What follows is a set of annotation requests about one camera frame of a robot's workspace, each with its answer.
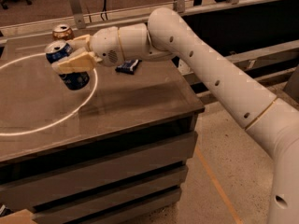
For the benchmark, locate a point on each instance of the gold soda can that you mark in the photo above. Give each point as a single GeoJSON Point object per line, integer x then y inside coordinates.
{"type": "Point", "coordinates": [62, 31]}

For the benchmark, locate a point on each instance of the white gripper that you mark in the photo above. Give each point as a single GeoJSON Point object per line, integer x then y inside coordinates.
{"type": "Point", "coordinates": [105, 46]}

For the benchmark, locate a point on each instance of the grey drawer cabinet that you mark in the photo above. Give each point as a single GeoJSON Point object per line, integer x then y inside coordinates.
{"type": "Point", "coordinates": [97, 170]}

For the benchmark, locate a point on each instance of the clear sanitizer bottle left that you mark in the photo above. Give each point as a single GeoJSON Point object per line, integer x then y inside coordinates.
{"type": "Point", "coordinates": [183, 67]}

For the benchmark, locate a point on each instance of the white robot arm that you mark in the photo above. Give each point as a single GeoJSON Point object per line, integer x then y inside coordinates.
{"type": "Point", "coordinates": [267, 119]}

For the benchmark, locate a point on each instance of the metal railing frame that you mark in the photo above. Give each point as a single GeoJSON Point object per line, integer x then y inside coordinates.
{"type": "Point", "coordinates": [244, 20]}

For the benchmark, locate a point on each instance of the dark blue snack packet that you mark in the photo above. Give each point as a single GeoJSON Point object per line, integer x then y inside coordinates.
{"type": "Point", "coordinates": [128, 67]}

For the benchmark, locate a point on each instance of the cardboard box corner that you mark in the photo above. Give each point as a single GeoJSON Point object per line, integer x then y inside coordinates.
{"type": "Point", "coordinates": [19, 217]}

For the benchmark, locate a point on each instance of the blue pepsi can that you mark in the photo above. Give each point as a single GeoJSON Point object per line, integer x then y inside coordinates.
{"type": "Point", "coordinates": [58, 53]}

